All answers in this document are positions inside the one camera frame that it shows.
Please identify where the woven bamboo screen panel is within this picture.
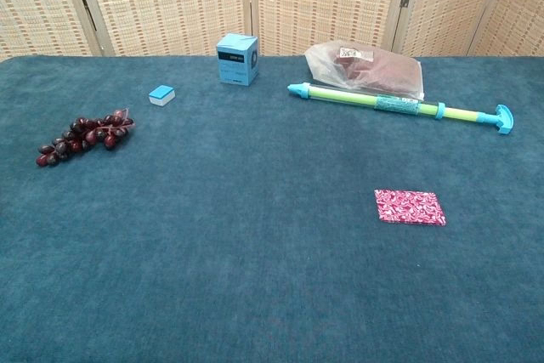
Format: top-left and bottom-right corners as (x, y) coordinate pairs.
(469, 0), (544, 57)
(0, 0), (105, 58)
(393, 0), (509, 57)
(70, 0), (256, 57)
(248, 0), (411, 57)

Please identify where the pink patterned rectangular block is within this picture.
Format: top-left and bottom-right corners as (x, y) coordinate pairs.
(373, 189), (447, 228)

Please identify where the blue carpet table cover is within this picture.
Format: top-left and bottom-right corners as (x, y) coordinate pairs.
(0, 54), (544, 363)

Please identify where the clear bag with red contents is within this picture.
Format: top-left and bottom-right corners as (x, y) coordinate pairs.
(303, 41), (426, 99)

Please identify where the light blue cardboard box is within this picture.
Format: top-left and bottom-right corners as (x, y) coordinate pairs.
(215, 32), (259, 86)

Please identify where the dark red grape bunch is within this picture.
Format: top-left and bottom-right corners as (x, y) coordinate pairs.
(36, 108), (136, 167)

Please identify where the small blue white box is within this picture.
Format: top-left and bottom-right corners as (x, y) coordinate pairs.
(148, 85), (178, 106)

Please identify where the green blue toy water pump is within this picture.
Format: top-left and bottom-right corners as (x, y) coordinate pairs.
(286, 82), (515, 137)

